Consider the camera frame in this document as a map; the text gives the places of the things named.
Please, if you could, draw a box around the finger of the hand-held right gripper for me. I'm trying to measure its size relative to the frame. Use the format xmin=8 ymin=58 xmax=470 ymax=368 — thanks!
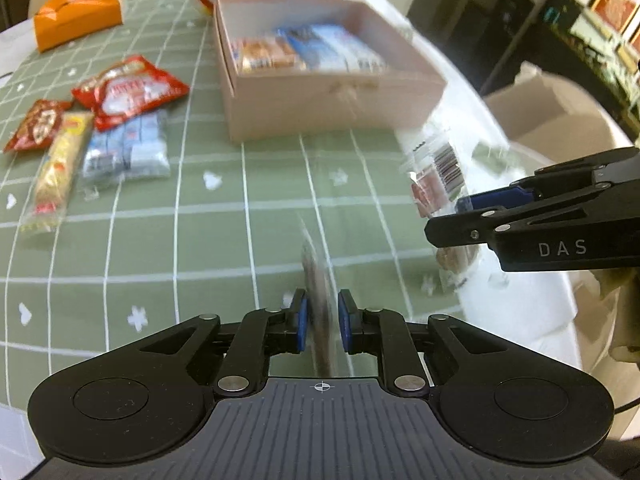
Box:
xmin=424 ymin=179 xmax=640 ymax=248
xmin=456 ymin=147 xmax=640 ymax=213

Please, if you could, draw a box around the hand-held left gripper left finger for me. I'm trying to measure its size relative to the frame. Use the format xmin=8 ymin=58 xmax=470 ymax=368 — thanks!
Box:
xmin=137 ymin=287 xmax=308 ymax=396

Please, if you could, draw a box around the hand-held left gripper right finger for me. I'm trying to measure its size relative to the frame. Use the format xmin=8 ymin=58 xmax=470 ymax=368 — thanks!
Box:
xmin=337 ymin=288 xmax=506 ymax=396

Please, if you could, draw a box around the grey snack packet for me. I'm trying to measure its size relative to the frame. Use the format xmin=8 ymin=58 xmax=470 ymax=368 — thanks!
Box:
xmin=297 ymin=215 xmax=336 ymax=378

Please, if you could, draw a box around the clear packet with brown pastry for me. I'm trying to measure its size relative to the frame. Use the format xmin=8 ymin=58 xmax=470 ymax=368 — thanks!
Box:
xmin=400 ymin=132 xmax=481 ymax=291

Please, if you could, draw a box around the pink cardboard box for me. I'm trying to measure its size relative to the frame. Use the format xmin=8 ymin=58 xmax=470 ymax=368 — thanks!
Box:
xmin=212 ymin=0 xmax=447 ymax=143

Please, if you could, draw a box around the blue-ended white snack packet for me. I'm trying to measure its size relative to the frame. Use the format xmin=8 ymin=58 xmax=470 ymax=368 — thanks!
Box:
xmin=277 ymin=24 xmax=390 ymax=73

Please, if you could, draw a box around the clear blue-white snack packet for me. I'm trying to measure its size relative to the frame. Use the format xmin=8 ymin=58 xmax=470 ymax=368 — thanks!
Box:
xmin=80 ymin=109 xmax=172 ymax=196

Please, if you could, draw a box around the orange-brown snack packet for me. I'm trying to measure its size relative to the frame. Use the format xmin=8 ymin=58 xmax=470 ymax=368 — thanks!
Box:
xmin=232 ymin=35 xmax=308 ymax=73

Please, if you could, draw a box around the long yellow cracker packet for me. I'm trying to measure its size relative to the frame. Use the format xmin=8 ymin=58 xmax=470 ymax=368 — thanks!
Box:
xmin=20 ymin=111 xmax=96 ymax=235

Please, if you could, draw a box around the large red snack packet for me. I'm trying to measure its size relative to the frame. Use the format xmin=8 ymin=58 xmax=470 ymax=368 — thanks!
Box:
xmin=71 ymin=55 xmax=191 ymax=132

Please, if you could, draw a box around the small red-brown snack packet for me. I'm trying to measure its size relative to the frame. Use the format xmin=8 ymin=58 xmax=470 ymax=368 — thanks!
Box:
xmin=4 ymin=99 xmax=75 ymax=153

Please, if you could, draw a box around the person's right hand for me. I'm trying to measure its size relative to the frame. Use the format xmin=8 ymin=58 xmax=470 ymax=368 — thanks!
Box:
xmin=592 ymin=266 xmax=640 ymax=361

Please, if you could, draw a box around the green checked tablecloth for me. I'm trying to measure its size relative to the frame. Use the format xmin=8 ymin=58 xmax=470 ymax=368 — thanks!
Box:
xmin=0 ymin=0 xmax=501 ymax=411

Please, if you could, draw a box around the dark aquarium cabinet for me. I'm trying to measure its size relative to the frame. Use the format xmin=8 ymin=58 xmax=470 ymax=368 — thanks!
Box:
xmin=407 ymin=0 xmax=640 ymax=126

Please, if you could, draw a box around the orange tissue box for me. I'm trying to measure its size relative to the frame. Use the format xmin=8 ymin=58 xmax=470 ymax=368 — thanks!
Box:
xmin=34 ymin=0 xmax=126 ymax=53

